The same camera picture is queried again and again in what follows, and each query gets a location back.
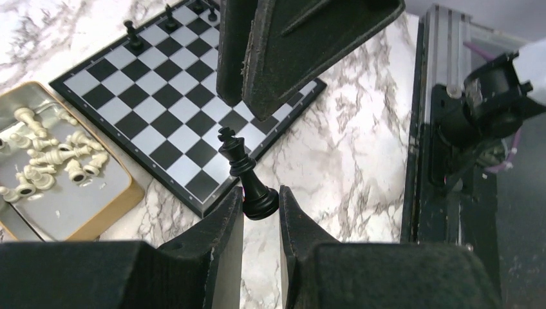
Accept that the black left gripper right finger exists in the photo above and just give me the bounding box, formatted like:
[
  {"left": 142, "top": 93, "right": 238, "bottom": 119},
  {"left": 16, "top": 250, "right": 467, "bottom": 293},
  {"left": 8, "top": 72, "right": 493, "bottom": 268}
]
[{"left": 279, "top": 186, "right": 502, "bottom": 308}]

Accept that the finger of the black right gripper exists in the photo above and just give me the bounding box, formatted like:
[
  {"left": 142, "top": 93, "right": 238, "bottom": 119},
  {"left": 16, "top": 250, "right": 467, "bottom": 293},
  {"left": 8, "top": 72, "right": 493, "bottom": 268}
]
[
  {"left": 242, "top": 0, "right": 405, "bottom": 120},
  {"left": 216, "top": 0, "right": 258, "bottom": 107}
]

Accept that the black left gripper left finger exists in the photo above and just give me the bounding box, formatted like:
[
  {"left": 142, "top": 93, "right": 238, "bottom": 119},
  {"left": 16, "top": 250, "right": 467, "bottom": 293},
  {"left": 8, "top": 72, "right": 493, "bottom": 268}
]
[{"left": 1, "top": 187, "right": 243, "bottom": 308}]

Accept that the black king piece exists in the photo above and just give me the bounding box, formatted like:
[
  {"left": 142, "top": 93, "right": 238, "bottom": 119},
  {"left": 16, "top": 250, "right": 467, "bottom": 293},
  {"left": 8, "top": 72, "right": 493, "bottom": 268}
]
[{"left": 218, "top": 127, "right": 279, "bottom": 221}]

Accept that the black bishop on board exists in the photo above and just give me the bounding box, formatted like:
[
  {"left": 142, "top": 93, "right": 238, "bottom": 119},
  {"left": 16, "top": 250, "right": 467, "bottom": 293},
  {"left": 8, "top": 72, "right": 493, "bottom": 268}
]
[{"left": 165, "top": 5, "right": 179, "bottom": 32}]

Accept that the pile of white chess pieces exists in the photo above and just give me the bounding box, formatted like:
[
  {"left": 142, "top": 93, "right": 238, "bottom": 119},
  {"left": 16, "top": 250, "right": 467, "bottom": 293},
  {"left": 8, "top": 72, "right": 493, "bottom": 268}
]
[{"left": 1, "top": 108, "right": 109, "bottom": 203}]

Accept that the black rook on corner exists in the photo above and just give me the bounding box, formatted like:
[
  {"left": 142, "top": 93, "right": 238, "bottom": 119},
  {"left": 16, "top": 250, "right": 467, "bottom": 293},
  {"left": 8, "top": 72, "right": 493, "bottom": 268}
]
[{"left": 191, "top": 0, "right": 206, "bottom": 15}]

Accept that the black and silver chessboard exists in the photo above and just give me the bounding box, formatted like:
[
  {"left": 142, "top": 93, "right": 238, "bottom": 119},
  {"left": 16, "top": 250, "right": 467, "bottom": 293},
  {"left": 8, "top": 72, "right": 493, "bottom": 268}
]
[{"left": 50, "top": 1, "right": 326, "bottom": 217}]

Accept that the gold tin tray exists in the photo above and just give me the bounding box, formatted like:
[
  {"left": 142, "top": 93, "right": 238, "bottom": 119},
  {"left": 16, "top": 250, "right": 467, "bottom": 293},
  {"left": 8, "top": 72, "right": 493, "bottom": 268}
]
[{"left": 1, "top": 82, "right": 144, "bottom": 241}]

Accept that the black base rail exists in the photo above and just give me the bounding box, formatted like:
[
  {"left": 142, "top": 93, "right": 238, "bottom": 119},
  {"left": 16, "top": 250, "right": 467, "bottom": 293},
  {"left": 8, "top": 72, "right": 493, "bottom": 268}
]
[{"left": 400, "top": 4, "right": 546, "bottom": 309}]

